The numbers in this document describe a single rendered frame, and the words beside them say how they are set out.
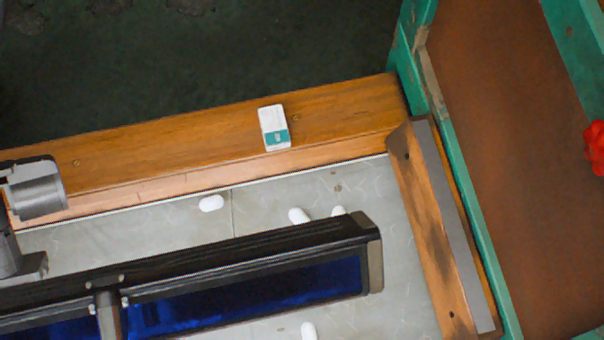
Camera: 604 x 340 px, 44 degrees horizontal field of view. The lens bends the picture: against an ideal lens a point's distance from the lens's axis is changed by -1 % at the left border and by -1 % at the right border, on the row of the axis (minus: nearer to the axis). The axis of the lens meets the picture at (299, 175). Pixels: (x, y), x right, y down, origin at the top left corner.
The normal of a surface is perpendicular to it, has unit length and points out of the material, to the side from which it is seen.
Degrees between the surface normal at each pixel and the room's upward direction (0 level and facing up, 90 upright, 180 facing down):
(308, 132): 0
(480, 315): 0
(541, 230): 90
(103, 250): 0
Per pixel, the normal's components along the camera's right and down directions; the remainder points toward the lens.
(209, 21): 0.02, -0.36
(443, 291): -0.88, 0.04
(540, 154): -0.97, 0.21
